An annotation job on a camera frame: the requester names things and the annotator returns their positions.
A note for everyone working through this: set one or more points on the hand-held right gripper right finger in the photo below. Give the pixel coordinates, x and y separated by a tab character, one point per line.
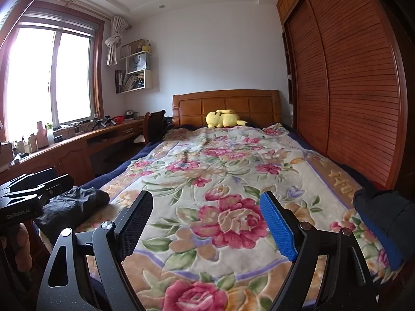
278	225

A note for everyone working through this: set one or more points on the floral blanket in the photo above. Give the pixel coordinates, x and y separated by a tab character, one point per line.
227	175

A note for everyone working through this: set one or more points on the wooden desk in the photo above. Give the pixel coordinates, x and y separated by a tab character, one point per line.
71	155

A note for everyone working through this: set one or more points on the wooden framed window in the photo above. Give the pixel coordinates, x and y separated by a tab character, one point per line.
71	71

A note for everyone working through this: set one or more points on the wooden chair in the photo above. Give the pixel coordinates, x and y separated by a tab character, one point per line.
155	124

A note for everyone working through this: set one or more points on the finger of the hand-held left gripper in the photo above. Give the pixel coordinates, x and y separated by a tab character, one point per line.
55	186
32	178

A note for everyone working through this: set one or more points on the tied beige curtain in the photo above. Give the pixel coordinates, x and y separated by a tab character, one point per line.
113	43

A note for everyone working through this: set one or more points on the yellow figurine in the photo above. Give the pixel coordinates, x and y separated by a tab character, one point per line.
147	48

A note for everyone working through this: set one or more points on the wooden louvred wardrobe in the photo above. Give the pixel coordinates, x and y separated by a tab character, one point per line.
356	87

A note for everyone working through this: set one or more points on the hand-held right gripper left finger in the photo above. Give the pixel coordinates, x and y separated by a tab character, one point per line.
136	223

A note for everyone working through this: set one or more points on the white paper bag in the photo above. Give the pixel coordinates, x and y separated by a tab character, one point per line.
136	63

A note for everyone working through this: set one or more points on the white bottle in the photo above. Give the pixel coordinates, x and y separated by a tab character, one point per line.
50	136

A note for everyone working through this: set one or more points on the yellow plush toy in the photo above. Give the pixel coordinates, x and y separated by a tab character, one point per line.
222	119

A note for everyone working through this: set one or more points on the black bag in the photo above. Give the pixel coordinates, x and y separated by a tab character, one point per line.
168	123

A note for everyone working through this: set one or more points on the wooden bed headboard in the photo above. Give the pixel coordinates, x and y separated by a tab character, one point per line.
246	103

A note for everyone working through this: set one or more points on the black quilted jacket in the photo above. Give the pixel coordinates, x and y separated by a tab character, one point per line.
71	207

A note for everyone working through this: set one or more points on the dark blue folded garment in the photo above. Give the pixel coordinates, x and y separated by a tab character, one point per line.
382	207

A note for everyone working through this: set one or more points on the white wall shelf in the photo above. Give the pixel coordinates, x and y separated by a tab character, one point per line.
147	77

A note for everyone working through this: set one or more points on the grey metal container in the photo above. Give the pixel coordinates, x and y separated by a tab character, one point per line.
131	114

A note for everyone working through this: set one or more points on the person's left hand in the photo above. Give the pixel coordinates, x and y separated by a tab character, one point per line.
22	243

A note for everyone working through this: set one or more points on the tan bottle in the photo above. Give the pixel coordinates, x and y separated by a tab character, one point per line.
41	135

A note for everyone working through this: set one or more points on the black camera equipment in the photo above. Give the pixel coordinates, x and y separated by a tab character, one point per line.
103	122

